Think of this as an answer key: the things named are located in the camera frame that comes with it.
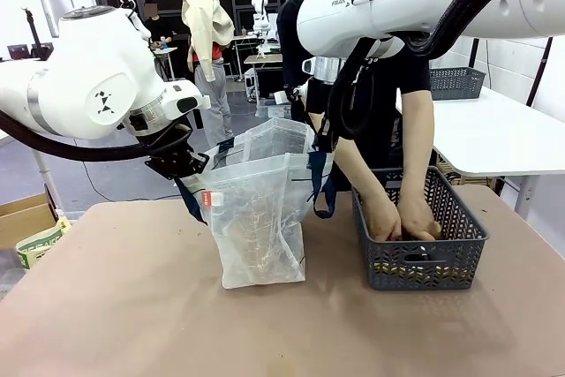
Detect clear plastic storage bin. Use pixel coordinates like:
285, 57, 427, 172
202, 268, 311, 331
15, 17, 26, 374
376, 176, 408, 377
256, 97, 293, 119

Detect black left arm cable sleeve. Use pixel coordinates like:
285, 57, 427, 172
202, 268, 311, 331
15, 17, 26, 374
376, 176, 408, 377
0, 109, 193, 163

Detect slanted black stand pole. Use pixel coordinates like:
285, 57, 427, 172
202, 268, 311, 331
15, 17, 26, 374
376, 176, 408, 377
528, 36, 554, 107

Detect green white paper bag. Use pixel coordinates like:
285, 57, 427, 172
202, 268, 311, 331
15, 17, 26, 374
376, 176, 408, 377
15, 216, 72, 272

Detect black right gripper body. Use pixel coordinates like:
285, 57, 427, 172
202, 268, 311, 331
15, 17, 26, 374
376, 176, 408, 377
304, 80, 341, 153

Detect person's left hand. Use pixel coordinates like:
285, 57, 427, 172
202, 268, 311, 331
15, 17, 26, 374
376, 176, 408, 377
399, 200, 443, 242

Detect white side table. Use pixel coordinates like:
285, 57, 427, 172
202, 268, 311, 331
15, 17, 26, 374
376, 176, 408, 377
394, 84, 565, 220

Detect black camera tripod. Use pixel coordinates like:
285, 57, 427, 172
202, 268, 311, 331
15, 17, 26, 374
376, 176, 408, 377
468, 36, 483, 71

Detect background person in dark shirt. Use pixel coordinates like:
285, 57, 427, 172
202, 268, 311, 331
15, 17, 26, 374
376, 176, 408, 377
142, 1, 178, 83

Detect person's left forearm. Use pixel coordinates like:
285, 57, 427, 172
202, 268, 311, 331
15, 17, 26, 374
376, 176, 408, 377
398, 88, 437, 215

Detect grey whiteboard panel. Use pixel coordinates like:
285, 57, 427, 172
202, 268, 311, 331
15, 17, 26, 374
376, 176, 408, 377
38, 0, 76, 39

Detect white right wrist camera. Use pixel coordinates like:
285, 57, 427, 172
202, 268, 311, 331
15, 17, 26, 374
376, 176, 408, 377
273, 85, 306, 107

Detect grey plastic lattice basket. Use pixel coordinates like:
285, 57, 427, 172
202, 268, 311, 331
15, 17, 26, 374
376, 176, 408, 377
350, 166, 491, 291
429, 66, 487, 102

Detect translucent shopping bag navy handles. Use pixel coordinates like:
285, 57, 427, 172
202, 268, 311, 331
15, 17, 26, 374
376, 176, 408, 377
175, 117, 339, 290

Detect mannequin with beige jacket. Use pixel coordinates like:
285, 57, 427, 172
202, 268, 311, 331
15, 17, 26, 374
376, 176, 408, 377
173, 0, 236, 145

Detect black arm cable sleeve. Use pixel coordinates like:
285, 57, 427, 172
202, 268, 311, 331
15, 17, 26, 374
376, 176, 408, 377
0, 109, 193, 163
328, 0, 561, 140

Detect brown cardboard box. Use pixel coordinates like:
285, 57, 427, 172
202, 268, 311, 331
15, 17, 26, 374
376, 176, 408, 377
0, 192, 59, 251

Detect person's right hand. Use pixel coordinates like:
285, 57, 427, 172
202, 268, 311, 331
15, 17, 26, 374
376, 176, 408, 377
367, 199, 403, 242

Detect person in black t-shirt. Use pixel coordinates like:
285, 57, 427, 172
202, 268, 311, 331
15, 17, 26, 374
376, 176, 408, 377
276, 0, 433, 195

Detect black tripod with clamp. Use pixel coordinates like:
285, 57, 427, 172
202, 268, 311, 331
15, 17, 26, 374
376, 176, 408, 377
21, 7, 45, 59

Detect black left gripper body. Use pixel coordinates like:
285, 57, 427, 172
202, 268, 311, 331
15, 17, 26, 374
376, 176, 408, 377
145, 127, 210, 181

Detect person's right forearm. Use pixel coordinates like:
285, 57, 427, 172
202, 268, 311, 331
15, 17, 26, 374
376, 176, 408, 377
307, 110, 396, 219

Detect black right arm cable sleeve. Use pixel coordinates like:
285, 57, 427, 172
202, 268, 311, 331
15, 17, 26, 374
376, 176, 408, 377
328, 0, 561, 140

